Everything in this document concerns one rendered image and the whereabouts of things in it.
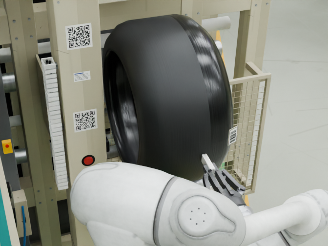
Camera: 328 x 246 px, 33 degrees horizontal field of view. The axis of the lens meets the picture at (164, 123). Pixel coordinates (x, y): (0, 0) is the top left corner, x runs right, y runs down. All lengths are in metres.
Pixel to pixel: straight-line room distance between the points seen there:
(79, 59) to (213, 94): 0.41
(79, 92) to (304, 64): 3.31
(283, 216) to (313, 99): 3.07
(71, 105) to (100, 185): 0.75
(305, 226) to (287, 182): 2.05
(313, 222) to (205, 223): 0.59
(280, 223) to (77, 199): 0.50
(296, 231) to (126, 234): 0.59
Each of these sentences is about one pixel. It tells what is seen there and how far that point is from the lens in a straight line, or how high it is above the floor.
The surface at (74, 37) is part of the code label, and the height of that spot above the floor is 1.51.
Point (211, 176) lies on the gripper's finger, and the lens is 1.69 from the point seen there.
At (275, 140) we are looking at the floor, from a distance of 3.85.
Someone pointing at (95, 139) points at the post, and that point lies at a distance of 1.84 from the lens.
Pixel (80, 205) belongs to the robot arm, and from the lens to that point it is 1.05.
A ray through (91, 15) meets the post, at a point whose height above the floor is 1.57.
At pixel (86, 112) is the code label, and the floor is 1.25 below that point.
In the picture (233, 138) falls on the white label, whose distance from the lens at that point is 1.79.
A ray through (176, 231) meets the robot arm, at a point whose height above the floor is 1.54.
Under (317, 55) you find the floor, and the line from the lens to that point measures 5.02.
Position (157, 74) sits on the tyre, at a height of 1.40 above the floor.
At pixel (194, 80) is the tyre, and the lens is 1.68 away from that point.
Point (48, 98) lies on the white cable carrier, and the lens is 1.73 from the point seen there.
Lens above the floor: 2.22
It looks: 34 degrees down
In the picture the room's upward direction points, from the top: 1 degrees clockwise
